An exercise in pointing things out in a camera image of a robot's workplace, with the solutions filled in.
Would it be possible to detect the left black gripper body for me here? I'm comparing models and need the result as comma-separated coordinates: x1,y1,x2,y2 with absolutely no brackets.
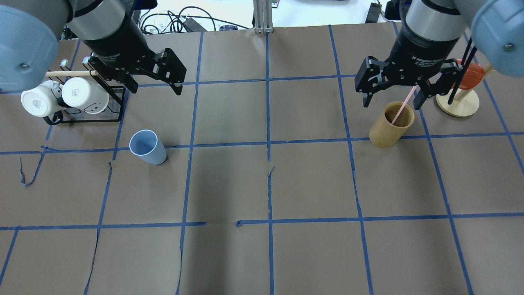
88,35,156,82

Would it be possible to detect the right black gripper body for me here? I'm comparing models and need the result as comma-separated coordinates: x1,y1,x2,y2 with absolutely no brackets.
379,31,460,89

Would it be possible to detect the pink chopstick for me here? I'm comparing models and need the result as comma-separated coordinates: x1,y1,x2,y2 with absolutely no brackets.
391,85,418,125

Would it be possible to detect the light blue plastic cup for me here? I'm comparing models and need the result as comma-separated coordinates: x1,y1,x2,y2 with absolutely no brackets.
129,129,167,166

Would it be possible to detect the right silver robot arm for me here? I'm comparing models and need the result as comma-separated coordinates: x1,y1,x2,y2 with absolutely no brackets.
355,0,524,110

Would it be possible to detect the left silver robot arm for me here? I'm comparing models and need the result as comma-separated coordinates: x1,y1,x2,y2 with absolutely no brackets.
0,0,187,95

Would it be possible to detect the red mug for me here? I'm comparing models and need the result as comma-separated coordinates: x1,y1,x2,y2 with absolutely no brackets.
459,61,485,90

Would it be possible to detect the wooden mug tree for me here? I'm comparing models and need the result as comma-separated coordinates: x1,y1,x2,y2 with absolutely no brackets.
436,63,495,117

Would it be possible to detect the white mug with face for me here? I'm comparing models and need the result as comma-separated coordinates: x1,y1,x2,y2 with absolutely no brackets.
62,77,110,114

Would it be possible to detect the bamboo chopstick holder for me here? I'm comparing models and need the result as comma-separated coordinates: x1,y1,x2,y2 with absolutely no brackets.
368,102,414,149

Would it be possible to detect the black power adapter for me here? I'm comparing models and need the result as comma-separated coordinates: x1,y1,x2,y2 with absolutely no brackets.
365,1,382,23

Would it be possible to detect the white mug left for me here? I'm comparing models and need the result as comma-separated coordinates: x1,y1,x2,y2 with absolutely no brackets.
20,80,65,118

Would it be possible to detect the black wire mug rack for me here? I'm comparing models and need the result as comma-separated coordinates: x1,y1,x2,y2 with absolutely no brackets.
43,54,128,126

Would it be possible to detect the black cables bundle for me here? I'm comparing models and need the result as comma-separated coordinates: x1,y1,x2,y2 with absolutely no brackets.
139,6,250,35

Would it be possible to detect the aluminium frame post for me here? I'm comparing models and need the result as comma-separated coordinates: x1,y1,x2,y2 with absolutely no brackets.
253,0,274,34

